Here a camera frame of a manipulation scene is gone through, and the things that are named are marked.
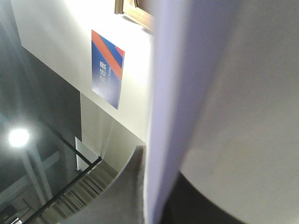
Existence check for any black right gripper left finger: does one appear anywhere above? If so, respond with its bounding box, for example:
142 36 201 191
60 146 146 224

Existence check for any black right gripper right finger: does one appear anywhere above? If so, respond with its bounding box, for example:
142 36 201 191
161 173 242 224

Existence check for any white paper sheet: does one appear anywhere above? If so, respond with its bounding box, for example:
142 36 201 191
143 0 299 224

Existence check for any ceiling light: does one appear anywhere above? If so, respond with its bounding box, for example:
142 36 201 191
8 128 29 147

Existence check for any blue orange wall poster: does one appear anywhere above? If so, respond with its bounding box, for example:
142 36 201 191
91 30 125 109

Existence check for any wooden frame on wall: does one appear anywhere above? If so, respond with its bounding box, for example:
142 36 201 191
114 0 154 31

